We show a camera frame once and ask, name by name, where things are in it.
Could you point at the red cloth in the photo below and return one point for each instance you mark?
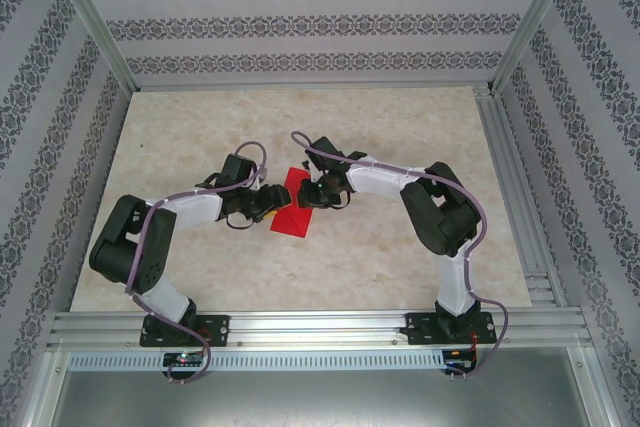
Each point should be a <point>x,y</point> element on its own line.
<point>292,223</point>

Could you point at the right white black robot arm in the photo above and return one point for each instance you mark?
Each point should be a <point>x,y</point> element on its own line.
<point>445,227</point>

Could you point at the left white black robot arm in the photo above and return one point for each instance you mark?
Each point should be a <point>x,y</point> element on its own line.
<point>130,252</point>

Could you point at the grey sheet metal shelf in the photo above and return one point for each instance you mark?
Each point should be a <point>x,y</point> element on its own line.
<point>320,402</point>

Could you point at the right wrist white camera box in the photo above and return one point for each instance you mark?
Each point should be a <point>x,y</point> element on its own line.
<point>311,177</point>

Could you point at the thin aluminium frame bar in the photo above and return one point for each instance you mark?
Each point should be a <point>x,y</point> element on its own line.
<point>310,85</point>

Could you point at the long aluminium mounting rail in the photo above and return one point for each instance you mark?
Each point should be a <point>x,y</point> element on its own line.
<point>320,322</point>

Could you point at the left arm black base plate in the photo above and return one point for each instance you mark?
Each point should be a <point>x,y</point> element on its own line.
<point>220,329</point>

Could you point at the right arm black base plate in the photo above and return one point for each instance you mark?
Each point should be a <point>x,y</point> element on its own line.
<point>422,329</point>

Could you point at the aluminium side rail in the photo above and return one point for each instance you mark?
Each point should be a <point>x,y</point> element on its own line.
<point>502,147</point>

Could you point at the aluminium frame post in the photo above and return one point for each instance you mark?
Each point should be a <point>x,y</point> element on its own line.
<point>537,17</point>
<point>93,17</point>

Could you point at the short aluminium frame bar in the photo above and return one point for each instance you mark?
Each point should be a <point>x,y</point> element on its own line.
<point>597,392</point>
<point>45,392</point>

